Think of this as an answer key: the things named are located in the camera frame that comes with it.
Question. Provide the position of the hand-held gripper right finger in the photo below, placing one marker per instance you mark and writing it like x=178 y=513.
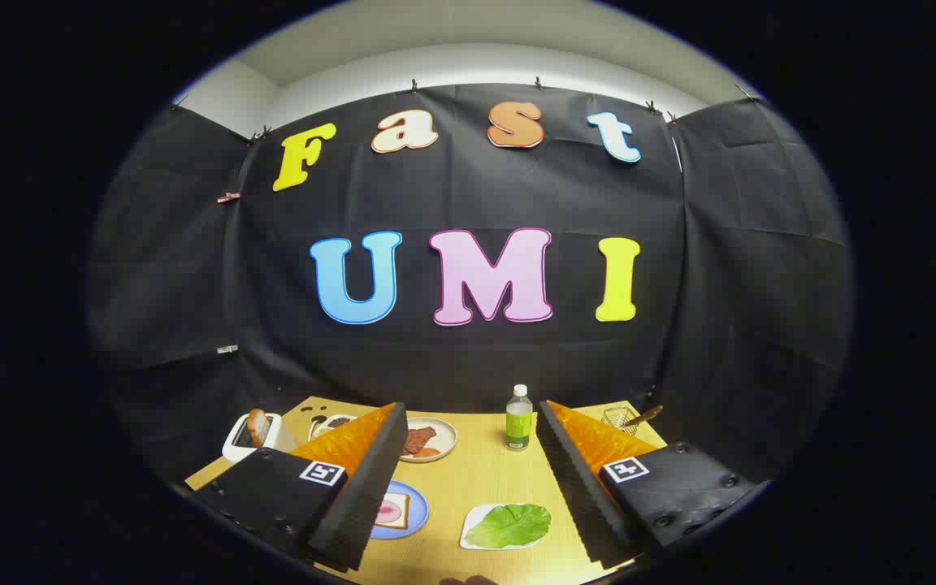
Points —
x=582 y=496

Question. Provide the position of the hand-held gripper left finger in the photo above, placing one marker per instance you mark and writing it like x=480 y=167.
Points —
x=362 y=504

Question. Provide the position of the green lettuce leaf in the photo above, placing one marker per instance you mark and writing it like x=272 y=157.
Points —
x=509 y=526

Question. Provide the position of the toasted bread slice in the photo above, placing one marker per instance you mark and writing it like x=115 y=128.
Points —
x=257 y=426

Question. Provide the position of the pink ham slice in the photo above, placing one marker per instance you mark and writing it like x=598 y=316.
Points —
x=387 y=513

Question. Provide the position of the white bread slice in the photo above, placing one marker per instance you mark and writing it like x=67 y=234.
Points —
x=401 y=502

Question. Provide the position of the blue round plate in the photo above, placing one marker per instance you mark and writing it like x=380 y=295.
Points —
x=417 y=520

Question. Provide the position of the red tomato slice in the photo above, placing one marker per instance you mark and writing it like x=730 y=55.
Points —
x=428 y=452

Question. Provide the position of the pile of dark beans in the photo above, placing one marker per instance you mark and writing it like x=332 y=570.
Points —
x=341 y=422

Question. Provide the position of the brown meat patty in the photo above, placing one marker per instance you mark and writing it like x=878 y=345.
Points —
x=417 y=439

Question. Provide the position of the white divided dish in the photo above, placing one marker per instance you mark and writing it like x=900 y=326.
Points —
x=318 y=431

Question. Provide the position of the green-label plastic bottle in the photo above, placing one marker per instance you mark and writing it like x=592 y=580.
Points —
x=518 y=426

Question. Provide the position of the white round plate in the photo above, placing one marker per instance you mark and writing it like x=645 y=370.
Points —
x=442 y=435

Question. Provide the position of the white rounded square plate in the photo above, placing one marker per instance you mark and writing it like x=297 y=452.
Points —
x=472 y=520

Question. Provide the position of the white toaster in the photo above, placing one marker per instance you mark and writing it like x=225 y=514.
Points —
x=240 y=444

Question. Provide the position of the black backdrop cloth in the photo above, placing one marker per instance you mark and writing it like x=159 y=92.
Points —
x=468 y=195

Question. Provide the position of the copper clip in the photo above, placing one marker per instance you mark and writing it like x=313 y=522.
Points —
x=228 y=197

